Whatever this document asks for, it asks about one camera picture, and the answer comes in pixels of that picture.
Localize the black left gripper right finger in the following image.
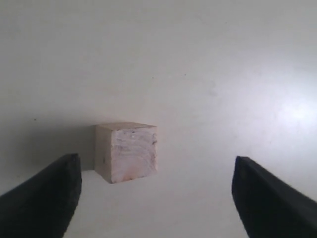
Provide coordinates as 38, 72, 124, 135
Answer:
231, 156, 317, 238

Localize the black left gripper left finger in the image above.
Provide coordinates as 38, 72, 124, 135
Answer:
0, 154, 82, 238

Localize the small wooden cube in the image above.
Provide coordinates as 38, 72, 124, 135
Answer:
94, 122, 158, 183

